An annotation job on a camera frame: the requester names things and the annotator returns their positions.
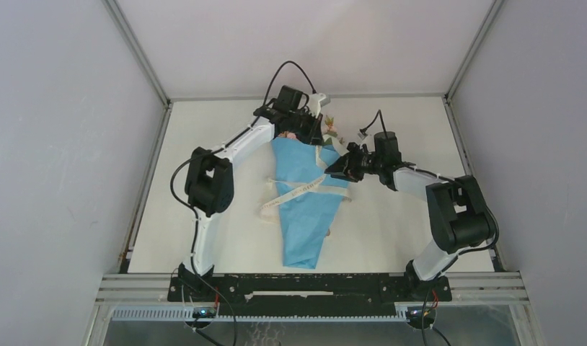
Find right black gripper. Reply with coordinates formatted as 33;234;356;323
325;141;384;182

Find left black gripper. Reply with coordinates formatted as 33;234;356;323
288;108;325;146

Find pale pink fake flower stem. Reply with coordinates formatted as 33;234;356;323
322;115;345;146

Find cream ribbon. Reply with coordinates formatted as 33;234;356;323
258;174;352;223

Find blue wrapping paper sheet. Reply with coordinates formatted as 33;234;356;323
271;138;348;269

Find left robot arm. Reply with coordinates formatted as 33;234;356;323
175;86;329;301

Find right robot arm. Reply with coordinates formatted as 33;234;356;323
325;131;499;300

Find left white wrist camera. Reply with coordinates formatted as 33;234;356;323
306;93;331;117

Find right black cable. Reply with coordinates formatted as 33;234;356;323
359;110;500;346

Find black cable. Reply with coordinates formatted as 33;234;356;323
169;60;318;346
359;110;500;346

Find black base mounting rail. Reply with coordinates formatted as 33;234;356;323
167;272;452;317

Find left black cable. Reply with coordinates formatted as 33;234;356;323
169;60;318;346

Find white cable duct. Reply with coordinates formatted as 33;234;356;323
112;306;409;322

